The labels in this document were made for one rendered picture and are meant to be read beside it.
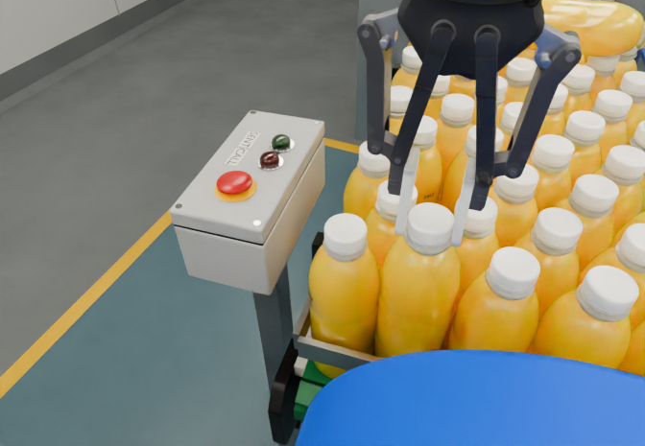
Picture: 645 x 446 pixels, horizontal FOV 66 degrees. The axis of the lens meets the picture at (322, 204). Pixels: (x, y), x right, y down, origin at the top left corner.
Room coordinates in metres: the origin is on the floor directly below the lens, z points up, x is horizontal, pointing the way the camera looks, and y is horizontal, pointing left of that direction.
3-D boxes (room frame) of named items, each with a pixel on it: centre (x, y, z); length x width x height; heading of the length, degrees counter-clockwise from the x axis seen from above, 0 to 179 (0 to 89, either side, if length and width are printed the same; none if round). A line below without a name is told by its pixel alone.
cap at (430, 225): (0.30, -0.09, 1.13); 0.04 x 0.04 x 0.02
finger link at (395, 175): (0.31, -0.05, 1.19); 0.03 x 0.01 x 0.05; 72
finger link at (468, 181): (0.29, -0.11, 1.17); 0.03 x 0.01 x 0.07; 162
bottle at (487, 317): (0.27, -0.16, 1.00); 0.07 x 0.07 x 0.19
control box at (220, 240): (0.44, 0.07, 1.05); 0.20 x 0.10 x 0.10; 162
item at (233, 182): (0.39, 0.09, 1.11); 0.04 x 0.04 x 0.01
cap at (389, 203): (0.37, -0.07, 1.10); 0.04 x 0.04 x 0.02
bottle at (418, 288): (0.30, -0.09, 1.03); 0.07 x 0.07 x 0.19
